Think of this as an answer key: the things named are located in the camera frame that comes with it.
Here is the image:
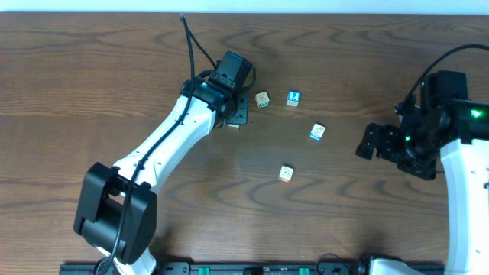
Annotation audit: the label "green picture wooden block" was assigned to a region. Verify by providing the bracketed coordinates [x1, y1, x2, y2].
[255, 91, 270, 108]

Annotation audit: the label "blue number 2 block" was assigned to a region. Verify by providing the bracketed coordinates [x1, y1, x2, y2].
[287, 90, 301, 107]

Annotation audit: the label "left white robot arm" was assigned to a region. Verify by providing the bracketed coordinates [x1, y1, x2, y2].
[73, 76, 250, 274]

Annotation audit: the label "red edged picture block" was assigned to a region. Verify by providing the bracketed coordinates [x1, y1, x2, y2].
[278, 166, 294, 183]

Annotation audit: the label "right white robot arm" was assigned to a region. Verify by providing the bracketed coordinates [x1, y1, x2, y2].
[355, 99, 488, 274]

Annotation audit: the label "blue edged picture block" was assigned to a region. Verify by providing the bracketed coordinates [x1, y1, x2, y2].
[309, 123, 326, 141]

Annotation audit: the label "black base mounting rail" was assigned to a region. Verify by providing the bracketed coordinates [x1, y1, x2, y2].
[59, 261, 444, 275]

